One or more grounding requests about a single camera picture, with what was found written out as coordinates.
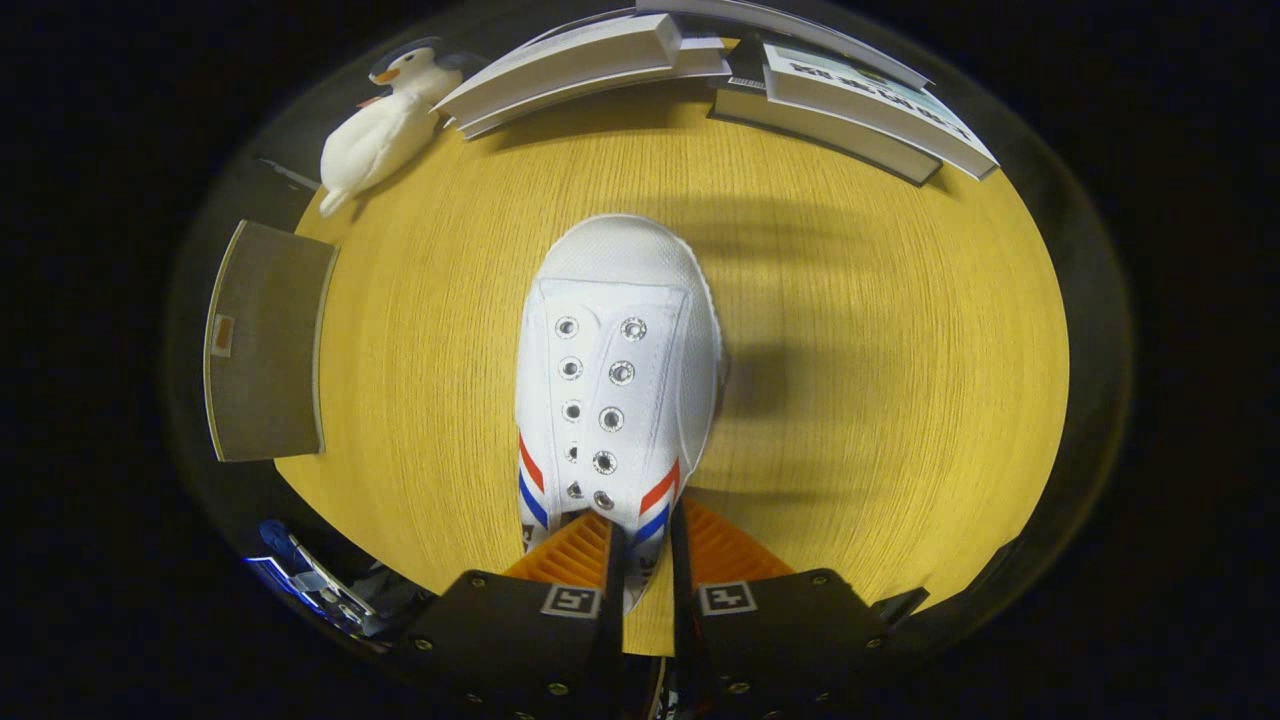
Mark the green and white book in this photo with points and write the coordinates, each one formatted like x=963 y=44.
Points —
x=870 y=110

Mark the computer monitor screen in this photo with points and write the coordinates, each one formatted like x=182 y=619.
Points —
x=275 y=582

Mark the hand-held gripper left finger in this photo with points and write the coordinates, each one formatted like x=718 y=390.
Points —
x=520 y=630

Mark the grey penguin plush toy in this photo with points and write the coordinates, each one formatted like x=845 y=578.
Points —
x=415 y=62

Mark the beige fabric storage box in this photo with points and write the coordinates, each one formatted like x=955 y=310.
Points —
x=265 y=340

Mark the white portrait cover book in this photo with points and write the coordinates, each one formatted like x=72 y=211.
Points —
x=570 y=62

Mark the white plush duck toy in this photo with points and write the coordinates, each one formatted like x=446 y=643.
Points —
x=385 y=140

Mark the white striped canvas shoe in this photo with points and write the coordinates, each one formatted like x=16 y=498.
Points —
x=620 y=300

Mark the blue rounded object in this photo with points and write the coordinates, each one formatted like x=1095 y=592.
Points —
x=272 y=536

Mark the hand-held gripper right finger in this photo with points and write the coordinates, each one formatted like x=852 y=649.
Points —
x=780 y=630

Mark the grey laptop computer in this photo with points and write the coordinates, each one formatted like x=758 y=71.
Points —
x=335 y=590

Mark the blue cover book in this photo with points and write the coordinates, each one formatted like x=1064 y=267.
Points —
x=800 y=27

